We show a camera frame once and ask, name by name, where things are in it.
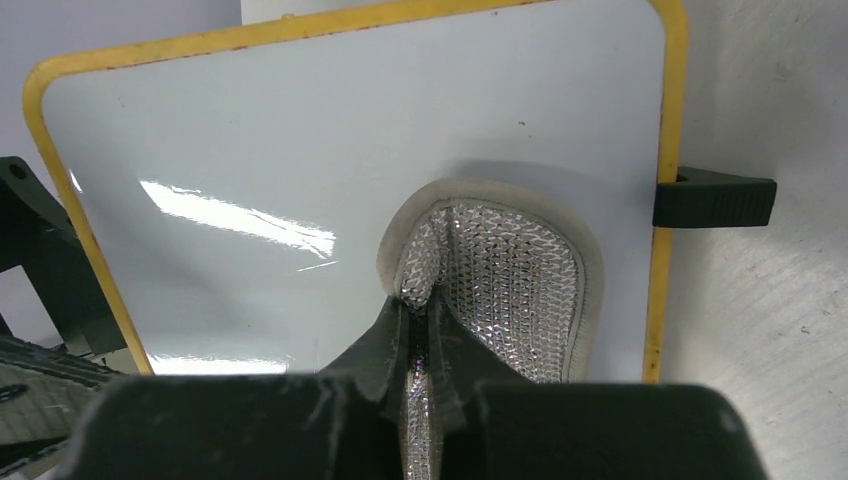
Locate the yellow framed small whiteboard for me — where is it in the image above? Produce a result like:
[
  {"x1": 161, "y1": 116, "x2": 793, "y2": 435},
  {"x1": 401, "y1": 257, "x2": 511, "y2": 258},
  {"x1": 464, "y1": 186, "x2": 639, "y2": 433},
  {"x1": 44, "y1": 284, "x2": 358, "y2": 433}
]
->
[{"x1": 22, "y1": 1, "x2": 689, "y2": 382}]

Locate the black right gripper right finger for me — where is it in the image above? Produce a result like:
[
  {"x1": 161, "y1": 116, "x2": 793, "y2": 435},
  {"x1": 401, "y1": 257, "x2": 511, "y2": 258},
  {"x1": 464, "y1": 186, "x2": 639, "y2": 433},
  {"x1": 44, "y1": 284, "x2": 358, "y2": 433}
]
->
[{"x1": 427, "y1": 291, "x2": 530, "y2": 479}]

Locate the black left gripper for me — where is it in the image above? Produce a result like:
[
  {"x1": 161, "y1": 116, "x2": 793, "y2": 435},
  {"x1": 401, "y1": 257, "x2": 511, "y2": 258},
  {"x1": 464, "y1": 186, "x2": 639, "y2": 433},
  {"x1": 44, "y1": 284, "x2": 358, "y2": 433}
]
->
[{"x1": 1, "y1": 156, "x2": 126, "y2": 477}]

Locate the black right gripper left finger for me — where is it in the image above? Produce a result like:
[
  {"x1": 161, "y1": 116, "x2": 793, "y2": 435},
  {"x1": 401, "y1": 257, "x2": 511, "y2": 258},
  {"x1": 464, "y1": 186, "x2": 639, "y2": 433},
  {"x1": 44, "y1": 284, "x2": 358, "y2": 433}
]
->
[{"x1": 321, "y1": 297, "x2": 409, "y2": 479}]

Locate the silver mesh eraser sponge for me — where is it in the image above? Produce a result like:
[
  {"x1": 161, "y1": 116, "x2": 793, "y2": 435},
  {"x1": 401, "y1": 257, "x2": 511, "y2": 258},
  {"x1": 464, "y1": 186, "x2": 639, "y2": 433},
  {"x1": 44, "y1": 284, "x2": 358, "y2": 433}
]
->
[{"x1": 377, "y1": 179, "x2": 604, "y2": 479}]

